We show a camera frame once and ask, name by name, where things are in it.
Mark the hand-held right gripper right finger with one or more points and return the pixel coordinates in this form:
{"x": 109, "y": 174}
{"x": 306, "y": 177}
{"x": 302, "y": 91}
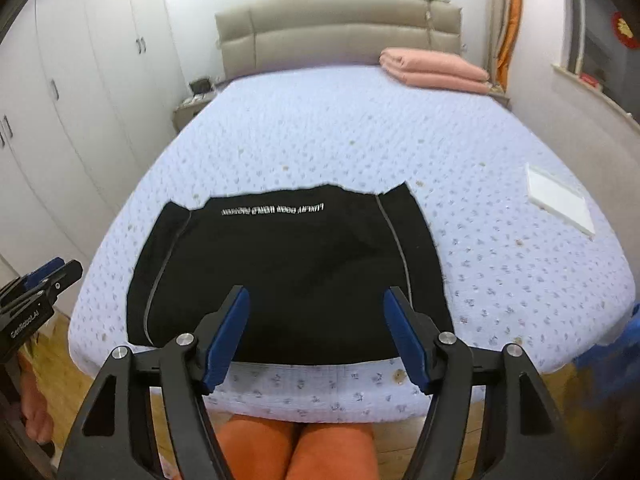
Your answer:
{"x": 407, "y": 345}

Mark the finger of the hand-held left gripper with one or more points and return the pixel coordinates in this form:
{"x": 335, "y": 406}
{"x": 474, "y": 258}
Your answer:
{"x": 67, "y": 275}
{"x": 47, "y": 267}

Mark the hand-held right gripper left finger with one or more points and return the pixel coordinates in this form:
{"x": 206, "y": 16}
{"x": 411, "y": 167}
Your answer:
{"x": 227, "y": 342}

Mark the black jacket with grey piping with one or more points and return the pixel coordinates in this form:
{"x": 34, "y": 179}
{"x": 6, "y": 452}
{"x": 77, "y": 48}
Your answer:
{"x": 300, "y": 260}

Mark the person's left hand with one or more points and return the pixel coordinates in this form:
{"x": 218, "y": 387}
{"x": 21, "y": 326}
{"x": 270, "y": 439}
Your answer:
{"x": 36, "y": 400}

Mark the person's right leg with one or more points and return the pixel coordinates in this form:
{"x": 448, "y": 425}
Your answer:
{"x": 332, "y": 452}

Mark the white wardrobe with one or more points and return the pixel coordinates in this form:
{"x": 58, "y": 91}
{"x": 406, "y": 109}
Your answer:
{"x": 90, "y": 85}

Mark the beige nightstand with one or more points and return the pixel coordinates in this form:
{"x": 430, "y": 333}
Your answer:
{"x": 189, "y": 110}

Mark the bed with floral sheet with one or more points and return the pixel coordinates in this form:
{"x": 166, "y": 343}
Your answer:
{"x": 350, "y": 125}

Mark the folded pink blanket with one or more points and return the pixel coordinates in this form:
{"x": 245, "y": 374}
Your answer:
{"x": 435, "y": 72}

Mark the beige padded headboard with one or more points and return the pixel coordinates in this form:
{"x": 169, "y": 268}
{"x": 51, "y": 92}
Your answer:
{"x": 325, "y": 35}

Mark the small red box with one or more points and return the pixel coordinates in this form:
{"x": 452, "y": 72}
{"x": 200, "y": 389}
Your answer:
{"x": 590, "y": 80}

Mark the orange curtain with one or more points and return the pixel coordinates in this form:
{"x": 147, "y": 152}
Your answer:
{"x": 512, "y": 10}

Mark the window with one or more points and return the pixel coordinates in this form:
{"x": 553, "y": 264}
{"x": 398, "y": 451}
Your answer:
{"x": 600, "y": 45}

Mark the red round window decoration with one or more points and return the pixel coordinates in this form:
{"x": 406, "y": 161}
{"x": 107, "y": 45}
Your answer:
{"x": 625, "y": 30}

